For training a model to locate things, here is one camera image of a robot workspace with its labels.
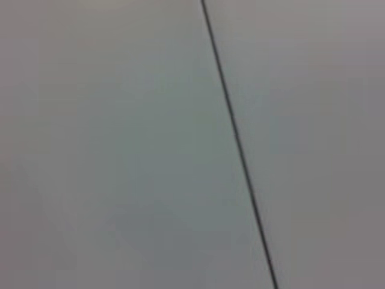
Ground thin black cable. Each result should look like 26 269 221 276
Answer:
200 0 280 289

